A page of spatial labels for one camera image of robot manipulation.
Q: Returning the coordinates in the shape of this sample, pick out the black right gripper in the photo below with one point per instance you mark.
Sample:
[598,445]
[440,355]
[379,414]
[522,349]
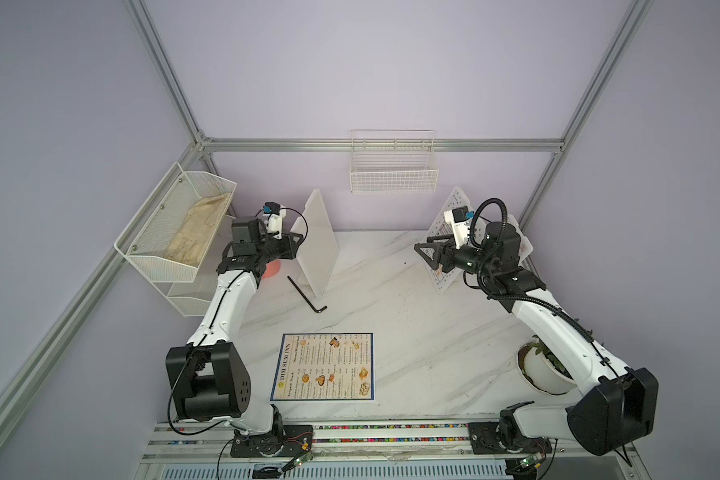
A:
[449,250]

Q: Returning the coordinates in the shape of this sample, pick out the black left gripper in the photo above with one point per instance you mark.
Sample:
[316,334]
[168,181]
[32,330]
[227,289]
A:
[288,240]

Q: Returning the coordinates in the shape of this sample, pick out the large white board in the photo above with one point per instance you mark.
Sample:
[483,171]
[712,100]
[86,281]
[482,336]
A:
[318,254]
[442,239]

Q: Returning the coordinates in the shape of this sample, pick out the dotted table price menu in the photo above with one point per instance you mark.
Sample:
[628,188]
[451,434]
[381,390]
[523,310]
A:
[439,227]

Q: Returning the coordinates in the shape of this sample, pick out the narrow white rack box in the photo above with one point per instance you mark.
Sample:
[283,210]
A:
[525,247]

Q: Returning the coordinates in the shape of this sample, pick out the large dim sum menu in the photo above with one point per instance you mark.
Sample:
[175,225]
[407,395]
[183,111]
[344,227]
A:
[325,367]

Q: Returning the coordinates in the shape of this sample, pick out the large white board front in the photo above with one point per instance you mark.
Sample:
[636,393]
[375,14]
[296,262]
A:
[442,239]

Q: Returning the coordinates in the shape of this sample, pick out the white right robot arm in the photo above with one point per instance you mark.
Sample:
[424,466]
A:
[617,404]

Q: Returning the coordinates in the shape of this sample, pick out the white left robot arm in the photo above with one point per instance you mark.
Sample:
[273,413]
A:
[208,378]

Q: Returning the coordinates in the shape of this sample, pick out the pink plastic cup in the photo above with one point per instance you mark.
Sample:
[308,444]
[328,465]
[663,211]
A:
[272,269]

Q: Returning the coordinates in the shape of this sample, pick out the black allen key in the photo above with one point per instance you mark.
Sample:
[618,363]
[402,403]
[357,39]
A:
[317,310]

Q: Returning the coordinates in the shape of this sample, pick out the beige cloth in shelf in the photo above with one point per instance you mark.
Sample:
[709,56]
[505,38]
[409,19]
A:
[189,244]

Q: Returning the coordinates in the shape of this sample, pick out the lower white mesh shelf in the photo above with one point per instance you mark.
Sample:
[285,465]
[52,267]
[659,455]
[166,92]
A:
[193,299]

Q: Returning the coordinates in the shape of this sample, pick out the white mesh shelf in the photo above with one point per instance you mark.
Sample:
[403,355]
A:
[145,239]
[193,299]

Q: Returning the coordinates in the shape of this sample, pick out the upper white mesh shelf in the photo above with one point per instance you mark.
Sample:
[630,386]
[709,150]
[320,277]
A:
[145,239]

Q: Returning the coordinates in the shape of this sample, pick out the potted green plant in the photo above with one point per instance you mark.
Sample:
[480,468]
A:
[541,374]

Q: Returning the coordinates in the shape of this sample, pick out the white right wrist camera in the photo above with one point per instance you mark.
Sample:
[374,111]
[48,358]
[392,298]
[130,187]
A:
[459,220]

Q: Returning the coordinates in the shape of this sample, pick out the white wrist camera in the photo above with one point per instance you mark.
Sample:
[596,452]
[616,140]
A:
[274,214]
[459,220]

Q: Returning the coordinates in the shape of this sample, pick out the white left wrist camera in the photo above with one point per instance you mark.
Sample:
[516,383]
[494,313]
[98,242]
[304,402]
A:
[274,214]

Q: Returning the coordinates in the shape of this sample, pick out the white wire wall basket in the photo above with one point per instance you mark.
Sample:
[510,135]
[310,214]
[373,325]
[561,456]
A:
[392,161]

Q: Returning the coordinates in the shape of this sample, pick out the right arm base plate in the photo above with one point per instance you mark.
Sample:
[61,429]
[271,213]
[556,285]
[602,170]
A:
[503,436]

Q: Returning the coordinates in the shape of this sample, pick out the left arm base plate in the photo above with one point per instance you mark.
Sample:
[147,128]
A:
[283,441]

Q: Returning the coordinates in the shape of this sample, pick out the aluminium front rail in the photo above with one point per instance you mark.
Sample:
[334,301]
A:
[390,440]

